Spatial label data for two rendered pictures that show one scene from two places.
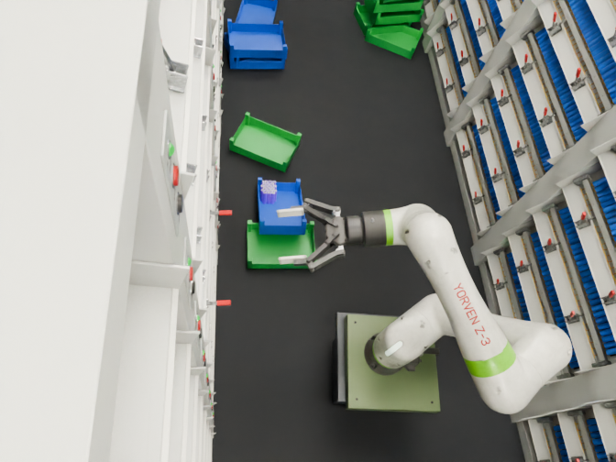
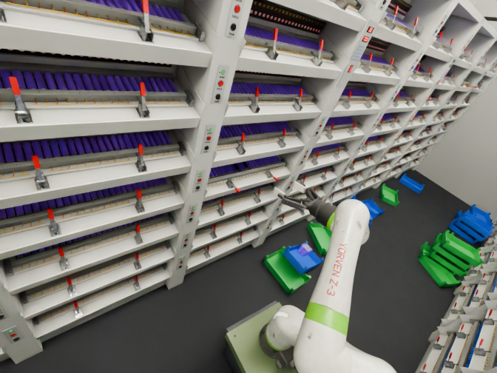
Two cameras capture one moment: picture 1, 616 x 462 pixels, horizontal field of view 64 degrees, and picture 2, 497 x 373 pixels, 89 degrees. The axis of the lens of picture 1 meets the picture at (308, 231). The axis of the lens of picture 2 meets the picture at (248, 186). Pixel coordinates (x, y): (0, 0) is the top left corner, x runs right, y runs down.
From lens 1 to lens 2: 82 cm
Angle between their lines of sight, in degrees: 43
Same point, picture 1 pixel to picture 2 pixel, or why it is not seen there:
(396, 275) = not seen: hidden behind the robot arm
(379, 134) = (387, 292)
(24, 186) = not seen: outside the picture
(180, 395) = (189, 48)
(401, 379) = (267, 363)
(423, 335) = not seen: hidden behind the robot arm
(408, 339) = (293, 319)
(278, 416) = (197, 320)
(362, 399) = (237, 340)
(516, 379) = (328, 343)
